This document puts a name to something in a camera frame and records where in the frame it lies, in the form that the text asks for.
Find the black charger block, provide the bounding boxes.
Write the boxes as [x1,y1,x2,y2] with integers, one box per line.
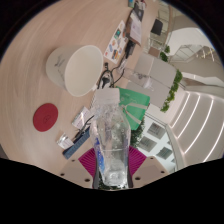
[124,41,136,58]

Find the flat round red coaster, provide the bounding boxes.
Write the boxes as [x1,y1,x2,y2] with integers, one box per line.
[32,102,59,133]

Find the small potted plants by railing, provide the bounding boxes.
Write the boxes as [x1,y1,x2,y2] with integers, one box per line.
[159,44,171,63]

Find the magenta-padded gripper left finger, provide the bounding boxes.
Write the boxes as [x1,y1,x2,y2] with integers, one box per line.
[59,147,101,189]

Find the small white packet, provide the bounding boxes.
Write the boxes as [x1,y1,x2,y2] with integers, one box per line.
[71,106,95,129]

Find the dark blue keyboard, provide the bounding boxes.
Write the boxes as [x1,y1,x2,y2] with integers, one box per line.
[62,126,93,160]

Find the row of green potted trees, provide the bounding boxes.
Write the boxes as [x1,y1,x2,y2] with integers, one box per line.
[129,116,148,148]

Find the colourful sticker sheet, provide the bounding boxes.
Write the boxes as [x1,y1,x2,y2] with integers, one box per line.
[103,19,127,65]

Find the clear plastic bottle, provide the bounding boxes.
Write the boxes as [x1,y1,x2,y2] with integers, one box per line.
[89,88,133,188]

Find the green tote bag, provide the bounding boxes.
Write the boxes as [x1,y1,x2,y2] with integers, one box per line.
[114,86,152,132]

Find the white booklet on brown stand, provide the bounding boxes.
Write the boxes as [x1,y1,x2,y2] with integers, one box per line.
[125,8,145,46]

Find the clear tumbler with white lid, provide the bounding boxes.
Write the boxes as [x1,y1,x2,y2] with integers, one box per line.
[122,67,156,92]

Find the white ceramic mug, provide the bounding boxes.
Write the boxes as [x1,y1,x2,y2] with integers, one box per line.
[45,44,105,98]

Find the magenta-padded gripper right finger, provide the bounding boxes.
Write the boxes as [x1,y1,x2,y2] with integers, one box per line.
[125,145,169,189]

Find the black cable tangle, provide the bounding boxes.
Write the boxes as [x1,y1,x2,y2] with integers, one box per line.
[96,61,129,89]

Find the white cabinet topped with plants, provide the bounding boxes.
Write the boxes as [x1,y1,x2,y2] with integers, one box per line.
[126,51,184,113]

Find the black chair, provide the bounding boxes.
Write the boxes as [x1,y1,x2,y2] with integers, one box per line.
[150,18,164,36]

